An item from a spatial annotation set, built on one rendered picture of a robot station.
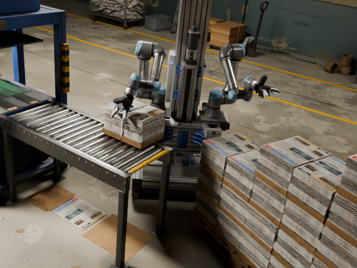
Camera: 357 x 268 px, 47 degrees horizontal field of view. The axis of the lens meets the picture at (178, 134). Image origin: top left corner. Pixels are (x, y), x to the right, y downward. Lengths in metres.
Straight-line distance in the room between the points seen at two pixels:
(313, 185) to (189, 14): 1.80
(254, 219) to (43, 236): 1.65
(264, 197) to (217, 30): 6.72
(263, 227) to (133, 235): 1.12
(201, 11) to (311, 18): 6.15
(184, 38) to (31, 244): 2.06
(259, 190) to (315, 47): 6.98
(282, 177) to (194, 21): 1.58
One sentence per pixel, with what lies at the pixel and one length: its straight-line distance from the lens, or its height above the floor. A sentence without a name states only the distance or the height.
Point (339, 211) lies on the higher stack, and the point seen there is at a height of 0.97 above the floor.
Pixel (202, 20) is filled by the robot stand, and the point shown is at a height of 1.62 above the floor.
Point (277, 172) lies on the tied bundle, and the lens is 2.68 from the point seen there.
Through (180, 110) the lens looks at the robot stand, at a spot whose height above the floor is 0.83.
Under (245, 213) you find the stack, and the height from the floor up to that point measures 0.52.
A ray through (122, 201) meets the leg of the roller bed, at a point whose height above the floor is 0.61.
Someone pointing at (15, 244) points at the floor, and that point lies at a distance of 3.46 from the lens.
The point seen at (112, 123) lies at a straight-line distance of 3.12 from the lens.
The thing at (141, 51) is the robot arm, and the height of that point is 1.38.
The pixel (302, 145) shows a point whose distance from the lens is 2.85.
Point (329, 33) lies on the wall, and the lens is 9.46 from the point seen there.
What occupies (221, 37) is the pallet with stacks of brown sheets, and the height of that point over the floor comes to 0.33.
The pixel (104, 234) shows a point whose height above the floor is 0.00.
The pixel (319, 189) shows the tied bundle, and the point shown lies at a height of 1.02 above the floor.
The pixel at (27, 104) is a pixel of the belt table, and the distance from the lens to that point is 3.76.
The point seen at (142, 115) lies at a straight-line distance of 3.01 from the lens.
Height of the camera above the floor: 2.24
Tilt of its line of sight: 26 degrees down
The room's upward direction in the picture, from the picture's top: 7 degrees clockwise
